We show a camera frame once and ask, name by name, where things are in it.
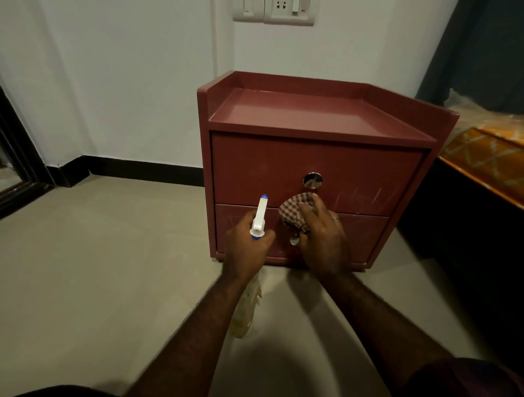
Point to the person's left hand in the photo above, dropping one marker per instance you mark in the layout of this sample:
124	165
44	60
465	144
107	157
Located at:
245	253

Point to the dark door frame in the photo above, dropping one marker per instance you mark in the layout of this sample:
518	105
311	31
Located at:
18	163

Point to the orange patterned bedsheet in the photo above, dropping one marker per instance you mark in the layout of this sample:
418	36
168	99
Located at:
487	163

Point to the person's right forearm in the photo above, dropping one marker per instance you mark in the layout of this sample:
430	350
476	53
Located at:
380	331

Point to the red wooden bedside cabinet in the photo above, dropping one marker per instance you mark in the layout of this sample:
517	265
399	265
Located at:
311	114

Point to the person's left fingers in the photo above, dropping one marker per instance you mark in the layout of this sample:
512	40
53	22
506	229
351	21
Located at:
241	229

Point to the dark teal curtain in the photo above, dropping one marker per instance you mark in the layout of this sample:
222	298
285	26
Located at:
475	53

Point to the white wall switch board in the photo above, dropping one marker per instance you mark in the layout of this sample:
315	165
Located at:
273	10

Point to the clear plastic wrapped bedding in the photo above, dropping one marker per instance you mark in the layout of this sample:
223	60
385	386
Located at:
470	114

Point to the person's left forearm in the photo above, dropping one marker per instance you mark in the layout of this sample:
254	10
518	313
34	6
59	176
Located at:
196	347

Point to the person's right hand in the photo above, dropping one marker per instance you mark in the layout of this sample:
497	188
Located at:
325	245

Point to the large round silver drawer knob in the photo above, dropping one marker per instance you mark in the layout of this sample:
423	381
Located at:
312	180

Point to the small round silver drawer knob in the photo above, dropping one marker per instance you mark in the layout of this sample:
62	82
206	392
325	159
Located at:
294	240

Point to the red cabinet drawer with scratches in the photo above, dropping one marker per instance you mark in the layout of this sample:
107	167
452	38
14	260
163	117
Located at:
254	167

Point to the red checkered cleaning cloth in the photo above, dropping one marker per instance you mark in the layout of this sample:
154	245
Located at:
291	210

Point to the spray bottle with white nozzle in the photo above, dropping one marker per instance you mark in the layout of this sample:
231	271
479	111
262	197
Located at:
259	216

